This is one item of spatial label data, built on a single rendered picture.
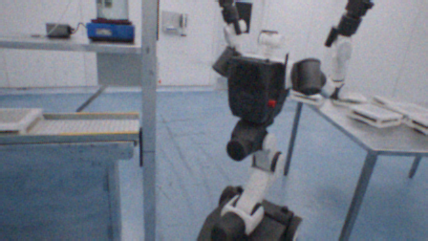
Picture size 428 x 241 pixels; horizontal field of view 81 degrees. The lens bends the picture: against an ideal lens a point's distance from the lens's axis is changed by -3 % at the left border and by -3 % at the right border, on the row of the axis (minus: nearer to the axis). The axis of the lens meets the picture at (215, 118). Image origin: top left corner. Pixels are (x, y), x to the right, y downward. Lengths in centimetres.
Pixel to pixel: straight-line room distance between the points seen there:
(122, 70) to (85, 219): 83
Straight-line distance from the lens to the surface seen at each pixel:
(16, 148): 142
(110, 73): 143
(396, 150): 164
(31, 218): 169
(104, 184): 149
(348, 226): 182
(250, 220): 159
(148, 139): 123
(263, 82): 114
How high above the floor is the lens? 136
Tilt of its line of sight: 20 degrees down
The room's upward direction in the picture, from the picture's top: 5 degrees clockwise
